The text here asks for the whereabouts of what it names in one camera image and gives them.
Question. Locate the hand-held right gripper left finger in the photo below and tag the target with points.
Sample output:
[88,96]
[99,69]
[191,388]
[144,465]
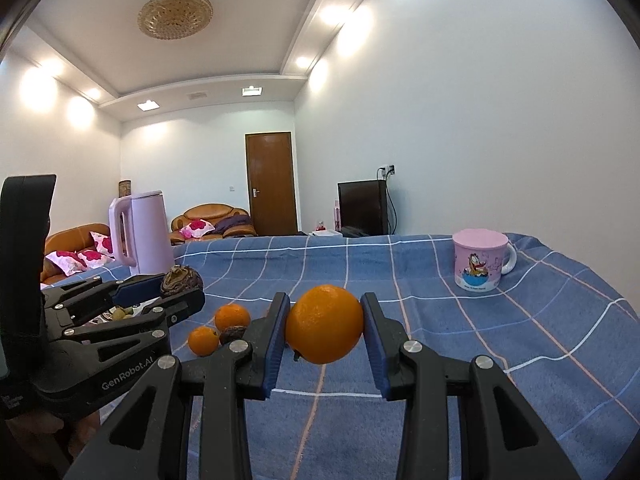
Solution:
[277,345]

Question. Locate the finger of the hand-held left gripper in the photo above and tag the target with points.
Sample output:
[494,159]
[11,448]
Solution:
[180,306]
[137,290]

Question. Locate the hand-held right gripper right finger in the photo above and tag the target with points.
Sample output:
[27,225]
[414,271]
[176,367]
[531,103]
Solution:
[372,347]

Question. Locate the small yellow-green fruit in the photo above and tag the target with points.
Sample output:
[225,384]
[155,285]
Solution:
[130,311]
[118,315]

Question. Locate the wrinkled brown passion fruit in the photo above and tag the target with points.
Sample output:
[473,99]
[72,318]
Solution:
[180,280]

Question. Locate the small orange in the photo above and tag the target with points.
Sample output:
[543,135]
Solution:
[202,341]
[232,316]

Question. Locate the dark passion fruit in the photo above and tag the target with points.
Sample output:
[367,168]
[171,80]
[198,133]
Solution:
[233,335]

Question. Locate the large orange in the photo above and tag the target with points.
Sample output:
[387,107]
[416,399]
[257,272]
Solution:
[325,325]

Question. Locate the person's left hand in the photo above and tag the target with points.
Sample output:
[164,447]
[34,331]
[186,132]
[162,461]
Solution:
[50,435]

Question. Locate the pink floral pillow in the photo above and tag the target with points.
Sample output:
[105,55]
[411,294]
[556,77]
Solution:
[65,261]
[196,228]
[102,244]
[95,258]

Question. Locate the pink electric kettle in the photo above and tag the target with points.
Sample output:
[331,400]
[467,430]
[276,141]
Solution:
[150,230]

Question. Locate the blue checked cloth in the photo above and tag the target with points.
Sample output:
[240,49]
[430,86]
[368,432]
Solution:
[450,335]

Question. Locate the long brown leather sofa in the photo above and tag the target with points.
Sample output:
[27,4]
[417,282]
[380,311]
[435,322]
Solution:
[65,237]

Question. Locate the purple blanket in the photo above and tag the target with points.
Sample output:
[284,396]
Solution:
[235,223]

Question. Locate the brown leather armchair sofa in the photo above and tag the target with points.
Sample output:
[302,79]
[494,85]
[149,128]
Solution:
[210,210]

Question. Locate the white television stand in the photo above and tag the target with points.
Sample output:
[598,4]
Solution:
[325,232]

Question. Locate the pink cartoon mug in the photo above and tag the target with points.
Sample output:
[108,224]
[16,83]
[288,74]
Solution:
[477,260]

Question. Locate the black television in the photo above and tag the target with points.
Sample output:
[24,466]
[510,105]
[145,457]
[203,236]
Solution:
[362,207]

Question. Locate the brown wooden door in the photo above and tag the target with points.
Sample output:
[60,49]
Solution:
[270,180]

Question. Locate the square ceiling light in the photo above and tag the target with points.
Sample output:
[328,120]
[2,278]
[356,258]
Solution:
[148,105]
[252,90]

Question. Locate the ceiling air vent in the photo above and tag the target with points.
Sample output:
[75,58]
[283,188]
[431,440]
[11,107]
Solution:
[197,95]

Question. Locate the round gold ceiling lamp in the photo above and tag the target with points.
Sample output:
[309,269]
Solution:
[175,14]

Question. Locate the patterned wall hanging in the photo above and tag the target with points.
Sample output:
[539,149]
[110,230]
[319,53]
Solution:
[125,188]

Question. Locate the wall power socket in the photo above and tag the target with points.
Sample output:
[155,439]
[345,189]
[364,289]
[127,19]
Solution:
[389,170]

